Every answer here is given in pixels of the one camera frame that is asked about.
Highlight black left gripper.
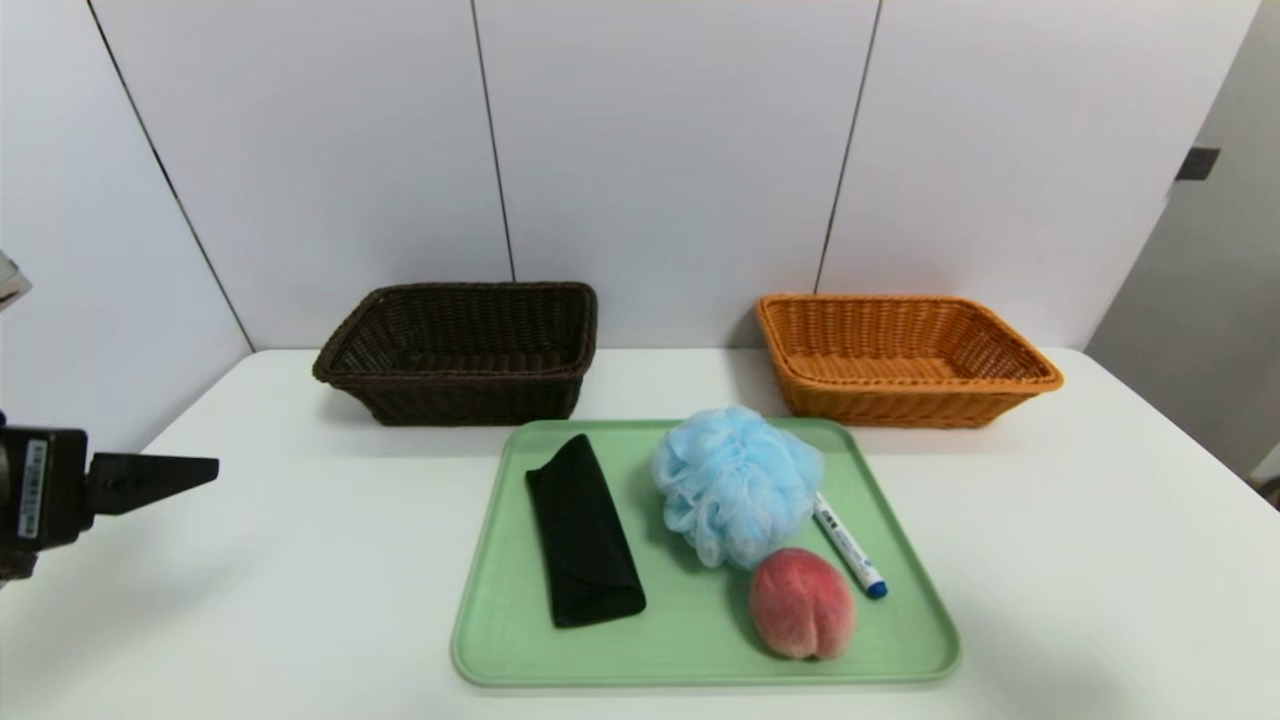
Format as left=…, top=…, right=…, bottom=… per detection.
left=0, top=427, right=220, bottom=553

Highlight black leather glasses case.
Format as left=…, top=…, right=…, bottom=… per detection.
left=525, top=433, right=647, bottom=629

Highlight light blue bath loofah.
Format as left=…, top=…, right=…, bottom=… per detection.
left=652, top=405, right=825, bottom=571

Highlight pink peach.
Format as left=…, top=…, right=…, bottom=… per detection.
left=749, top=548, right=858, bottom=661

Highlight white marker with blue cap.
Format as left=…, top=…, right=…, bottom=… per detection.
left=813, top=492, right=889, bottom=601

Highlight dark brown wicker basket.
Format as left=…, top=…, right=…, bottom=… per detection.
left=312, top=281, right=599, bottom=427

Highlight orange wicker basket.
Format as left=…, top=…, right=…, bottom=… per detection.
left=755, top=293, right=1064, bottom=429

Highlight green plastic tray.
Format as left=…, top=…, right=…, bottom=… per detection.
left=450, top=418, right=963, bottom=689

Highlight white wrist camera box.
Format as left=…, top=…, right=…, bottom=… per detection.
left=0, top=250, right=33, bottom=313

